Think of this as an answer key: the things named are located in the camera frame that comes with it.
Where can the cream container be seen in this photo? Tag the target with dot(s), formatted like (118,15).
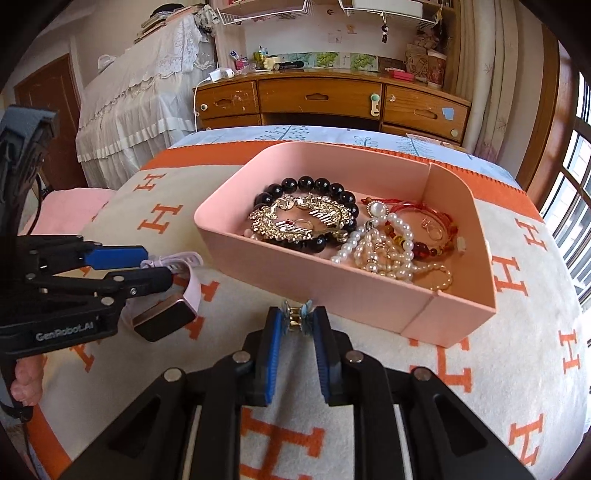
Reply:
(271,62)

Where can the pink cup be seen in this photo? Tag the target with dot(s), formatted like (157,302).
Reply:
(240,63)

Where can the green drawer lock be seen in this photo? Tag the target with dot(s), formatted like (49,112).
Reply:
(375,104)

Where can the brown patterned bag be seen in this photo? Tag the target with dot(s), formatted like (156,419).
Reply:
(416,62)

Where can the wooden desk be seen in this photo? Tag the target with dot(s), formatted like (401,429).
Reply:
(323,74)

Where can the blue sticker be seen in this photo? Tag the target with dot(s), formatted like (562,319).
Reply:
(449,114)

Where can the floral cloth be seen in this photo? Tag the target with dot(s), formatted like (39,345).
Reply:
(205,19)

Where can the brown wooden door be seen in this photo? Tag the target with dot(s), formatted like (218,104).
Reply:
(51,124)

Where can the red paper cup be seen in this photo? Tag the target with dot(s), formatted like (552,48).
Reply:
(437,71)

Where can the pink plastic tray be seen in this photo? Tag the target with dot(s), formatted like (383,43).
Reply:
(323,290)

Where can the wooden desk drawer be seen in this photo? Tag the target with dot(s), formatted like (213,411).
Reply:
(425,113)
(318,98)
(226,99)
(231,122)
(395,129)

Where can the green picture strip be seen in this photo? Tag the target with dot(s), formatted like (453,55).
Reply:
(337,60)

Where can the small flower ornament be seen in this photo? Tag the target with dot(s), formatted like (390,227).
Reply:
(295,318)

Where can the pale curtain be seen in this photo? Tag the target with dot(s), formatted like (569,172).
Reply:
(508,92)

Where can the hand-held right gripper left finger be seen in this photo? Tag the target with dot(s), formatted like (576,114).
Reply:
(273,355)

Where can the tree print bed sheet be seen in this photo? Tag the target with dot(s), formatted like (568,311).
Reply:
(323,134)

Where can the black flashlight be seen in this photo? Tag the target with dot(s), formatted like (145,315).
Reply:
(290,65)

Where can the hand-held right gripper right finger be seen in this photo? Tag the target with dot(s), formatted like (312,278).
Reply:
(323,364)

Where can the orange patterned cream blanket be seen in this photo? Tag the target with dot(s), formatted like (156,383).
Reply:
(521,350)

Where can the stack of books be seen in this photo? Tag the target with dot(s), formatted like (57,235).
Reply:
(161,27)

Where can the grid window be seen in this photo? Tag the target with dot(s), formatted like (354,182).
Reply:
(565,184)

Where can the white lace cover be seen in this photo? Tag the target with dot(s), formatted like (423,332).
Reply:
(138,92)

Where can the small red box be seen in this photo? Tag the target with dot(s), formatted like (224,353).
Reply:
(401,75)

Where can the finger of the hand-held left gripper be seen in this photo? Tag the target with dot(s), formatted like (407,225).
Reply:
(115,257)
(147,279)

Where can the pink band smart watch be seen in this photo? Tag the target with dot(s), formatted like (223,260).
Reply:
(161,318)

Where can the hanging keys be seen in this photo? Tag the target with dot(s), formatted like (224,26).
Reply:
(385,33)

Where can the person's left hand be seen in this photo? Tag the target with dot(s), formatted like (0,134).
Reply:
(27,381)

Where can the white power adapter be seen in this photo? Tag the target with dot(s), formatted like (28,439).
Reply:
(220,74)

